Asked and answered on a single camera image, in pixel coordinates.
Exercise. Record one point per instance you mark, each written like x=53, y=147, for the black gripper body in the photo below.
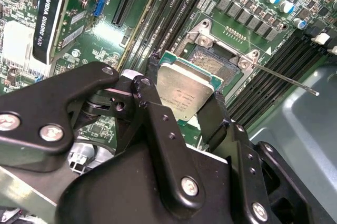
x=126, y=189

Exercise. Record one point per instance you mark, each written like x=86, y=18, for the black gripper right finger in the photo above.
x=247, y=171

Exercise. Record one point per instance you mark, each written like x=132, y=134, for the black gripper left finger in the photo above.
x=47, y=103

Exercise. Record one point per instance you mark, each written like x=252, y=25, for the silver CPU plate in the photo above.
x=181, y=90

